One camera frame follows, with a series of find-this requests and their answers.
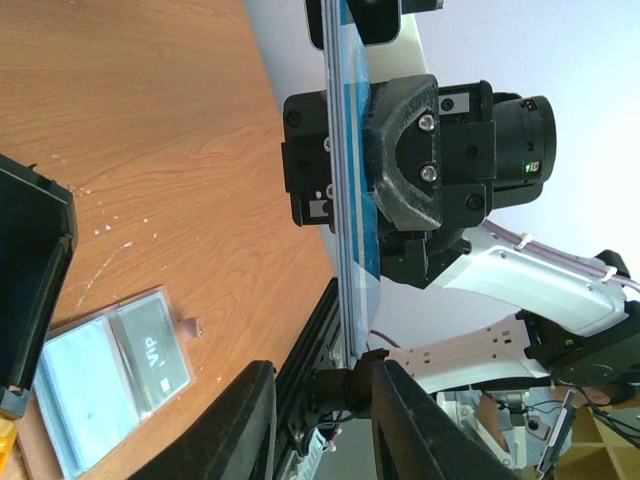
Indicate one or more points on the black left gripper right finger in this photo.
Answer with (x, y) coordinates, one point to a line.
(415, 440)

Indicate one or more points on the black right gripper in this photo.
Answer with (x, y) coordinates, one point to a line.
(421, 166)

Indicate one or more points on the yellow plastic bin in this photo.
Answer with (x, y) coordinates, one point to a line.
(8, 434)

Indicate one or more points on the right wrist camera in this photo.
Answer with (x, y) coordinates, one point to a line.
(377, 22)

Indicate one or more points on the blue credit card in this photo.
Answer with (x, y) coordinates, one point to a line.
(355, 213)

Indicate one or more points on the black vip credit card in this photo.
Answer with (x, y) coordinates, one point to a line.
(151, 351)

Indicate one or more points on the pink card holder wallet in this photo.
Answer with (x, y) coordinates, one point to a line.
(82, 406)

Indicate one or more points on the black bin with blue cards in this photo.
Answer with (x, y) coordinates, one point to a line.
(38, 240)

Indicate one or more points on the black aluminium frame rail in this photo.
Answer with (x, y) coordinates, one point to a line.
(310, 407)

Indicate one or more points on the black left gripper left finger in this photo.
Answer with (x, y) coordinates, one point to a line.
(234, 438)

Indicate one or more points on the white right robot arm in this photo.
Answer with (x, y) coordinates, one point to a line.
(573, 325)

